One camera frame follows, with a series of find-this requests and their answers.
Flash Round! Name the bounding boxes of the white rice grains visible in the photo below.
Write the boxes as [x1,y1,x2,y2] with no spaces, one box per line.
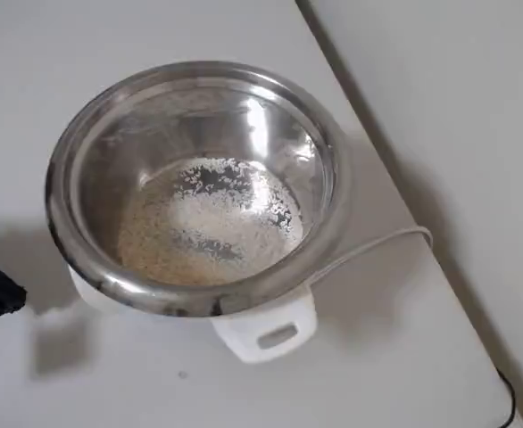
[117,155,305,286]

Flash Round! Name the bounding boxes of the white power cord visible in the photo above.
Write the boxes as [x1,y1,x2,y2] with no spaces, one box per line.
[310,225,435,286]

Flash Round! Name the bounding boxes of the stainless steel inner pot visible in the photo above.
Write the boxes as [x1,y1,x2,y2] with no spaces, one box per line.
[45,61,350,318]

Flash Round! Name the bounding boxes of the white rice cooker body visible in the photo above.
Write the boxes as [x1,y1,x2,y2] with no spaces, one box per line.
[67,267,320,365]

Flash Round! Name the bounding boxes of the thin black cable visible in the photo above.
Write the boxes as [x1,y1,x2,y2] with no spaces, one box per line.
[495,367,519,428]

